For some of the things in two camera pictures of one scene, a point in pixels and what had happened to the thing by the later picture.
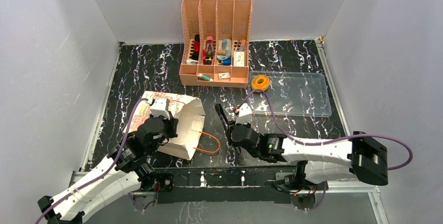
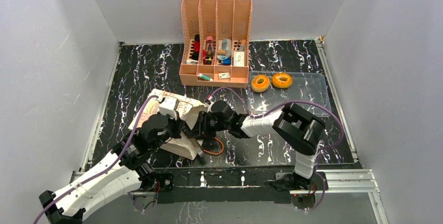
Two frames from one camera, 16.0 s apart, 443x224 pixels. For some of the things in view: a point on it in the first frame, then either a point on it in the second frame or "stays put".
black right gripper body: (229, 129) → (202, 127)
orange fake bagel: (263, 86) stays put
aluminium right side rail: (335, 92) stays put
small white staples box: (224, 75) stays put
